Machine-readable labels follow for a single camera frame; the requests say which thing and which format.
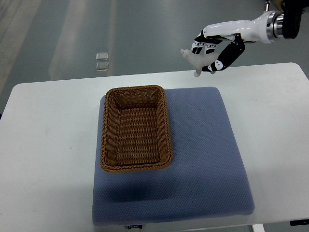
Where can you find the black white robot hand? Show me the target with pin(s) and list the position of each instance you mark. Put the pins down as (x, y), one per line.
(238, 33)

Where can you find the white bear figurine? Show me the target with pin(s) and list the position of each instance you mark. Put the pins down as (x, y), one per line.
(198, 61)

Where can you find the brown wicker basket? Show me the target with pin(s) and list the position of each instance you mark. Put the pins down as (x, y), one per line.
(135, 131)

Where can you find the blue quilted cushion mat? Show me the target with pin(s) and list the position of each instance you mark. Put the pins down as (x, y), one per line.
(206, 178)

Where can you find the upper clear floor tile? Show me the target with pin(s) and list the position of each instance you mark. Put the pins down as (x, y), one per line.
(102, 56)

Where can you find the clear floor tile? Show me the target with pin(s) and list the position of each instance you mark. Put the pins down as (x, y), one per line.
(102, 56)
(102, 66)

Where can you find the lower clear floor tile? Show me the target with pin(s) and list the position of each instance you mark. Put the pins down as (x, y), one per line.
(102, 66)

